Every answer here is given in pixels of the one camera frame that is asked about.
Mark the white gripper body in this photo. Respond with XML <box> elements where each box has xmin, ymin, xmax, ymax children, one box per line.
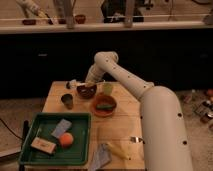
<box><xmin>85</xmin><ymin>66</ymin><xmax>100</xmax><ymax>83</ymax></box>

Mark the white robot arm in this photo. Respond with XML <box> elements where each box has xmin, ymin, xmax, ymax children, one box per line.
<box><xmin>85</xmin><ymin>51</ymin><xmax>193</xmax><ymax>171</ymax></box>

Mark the purple bowl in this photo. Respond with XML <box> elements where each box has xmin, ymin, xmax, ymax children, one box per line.
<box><xmin>77</xmin><ymin>84</ymin><xmax>97</xmax><ymax>99</ymax></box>

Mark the light green cup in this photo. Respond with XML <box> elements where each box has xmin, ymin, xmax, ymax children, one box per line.
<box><xmin>102</xmin><ymin>83</ymin><xmax>113</xmax><ymax>95</ymax></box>

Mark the small white black object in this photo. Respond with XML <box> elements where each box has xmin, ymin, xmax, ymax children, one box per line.
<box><xmin>66</xmin><ymin>79</ymin><xmax>77</xmax><ymax>89</ymax></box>

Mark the orange plate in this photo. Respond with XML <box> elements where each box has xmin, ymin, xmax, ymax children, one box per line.
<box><xmin>90</xmin><ymin>93</ymin><xmax>117</xmax><ymax>117</ymax></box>

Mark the green vegetable toy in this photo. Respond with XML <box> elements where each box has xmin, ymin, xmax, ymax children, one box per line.
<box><xmin>96</xmin><ymin>104</ymin><xmax>114</xmax><ymax>110</ymax></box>

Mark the dark grey cup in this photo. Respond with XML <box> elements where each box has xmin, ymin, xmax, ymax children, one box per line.
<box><xmin>61</xmin><ymin>94</ymin><xmax>73</xmax><ymax>109</ymax></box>

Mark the grey sponge in tray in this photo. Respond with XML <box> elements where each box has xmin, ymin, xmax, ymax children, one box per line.
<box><xmin>51</xmin><ymin>119</ymin><xmax>72</xmax><ymax>138</ymax></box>

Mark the orange ball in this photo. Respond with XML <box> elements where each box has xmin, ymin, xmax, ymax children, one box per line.
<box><xmin>59</xmin><ymin>132</ymin><xmax>74</xmax><ymax>148</ymax></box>

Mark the yellow banana toy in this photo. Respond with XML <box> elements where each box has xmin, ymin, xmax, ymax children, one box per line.
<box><xmin>107</xmin><ymin>142</ymin><xmax>130</xmax><ymax>160</ymax></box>

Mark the green plastic tray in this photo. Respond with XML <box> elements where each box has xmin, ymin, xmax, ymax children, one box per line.
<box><xmin>18</xmin><ymin>113</ymin><xmax>91</xmax><ymax>166</ymax></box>

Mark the grey blue cloth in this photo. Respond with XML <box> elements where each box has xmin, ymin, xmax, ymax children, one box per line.
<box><xmin>88</xmin><ymin>143</ymin><xmax>111</xmax><ymax>171</ymax></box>

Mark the tan wooden block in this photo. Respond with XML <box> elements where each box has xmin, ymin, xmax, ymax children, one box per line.
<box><xmin>31</xmin><ymin>137</ymin><xmax>56</xmax><ymax>154</ymax></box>

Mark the black cable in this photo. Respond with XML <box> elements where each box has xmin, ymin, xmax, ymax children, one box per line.
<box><xmin>0</xmin><ymin>118</ymin><xmax>25</xmax><ymax>141</ymax></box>

